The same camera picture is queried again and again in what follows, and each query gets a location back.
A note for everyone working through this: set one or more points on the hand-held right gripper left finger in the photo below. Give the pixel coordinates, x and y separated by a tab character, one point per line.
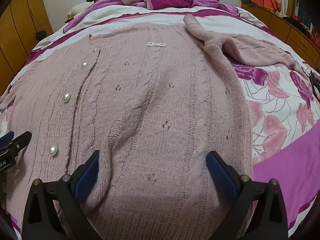
87	177

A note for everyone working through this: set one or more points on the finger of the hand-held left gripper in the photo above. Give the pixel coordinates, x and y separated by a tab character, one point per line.
5	138
21	140

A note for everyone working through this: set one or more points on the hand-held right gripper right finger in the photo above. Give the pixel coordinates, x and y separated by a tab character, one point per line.
222	177

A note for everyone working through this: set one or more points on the pink knitted sweater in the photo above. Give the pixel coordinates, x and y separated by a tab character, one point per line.
150	105

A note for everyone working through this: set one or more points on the pile of clothes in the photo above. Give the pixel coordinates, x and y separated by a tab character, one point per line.
310	33

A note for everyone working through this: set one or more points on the floral pink bed quilt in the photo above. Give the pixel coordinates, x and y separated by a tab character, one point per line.
275	100

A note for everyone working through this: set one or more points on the small black bag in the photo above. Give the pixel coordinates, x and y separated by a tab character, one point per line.
40	34

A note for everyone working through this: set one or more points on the wooden wardrobe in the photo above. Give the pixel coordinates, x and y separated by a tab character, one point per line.
20	30

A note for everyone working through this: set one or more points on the black object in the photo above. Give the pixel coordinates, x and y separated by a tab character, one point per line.
315	82

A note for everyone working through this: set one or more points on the white pillow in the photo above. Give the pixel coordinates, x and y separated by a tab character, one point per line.
78	8

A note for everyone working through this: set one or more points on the long wooden cabinet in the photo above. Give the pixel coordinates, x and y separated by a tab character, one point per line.
275	22

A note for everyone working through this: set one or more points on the crumpled purple fleece blanket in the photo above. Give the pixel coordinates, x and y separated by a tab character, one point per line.
170	1

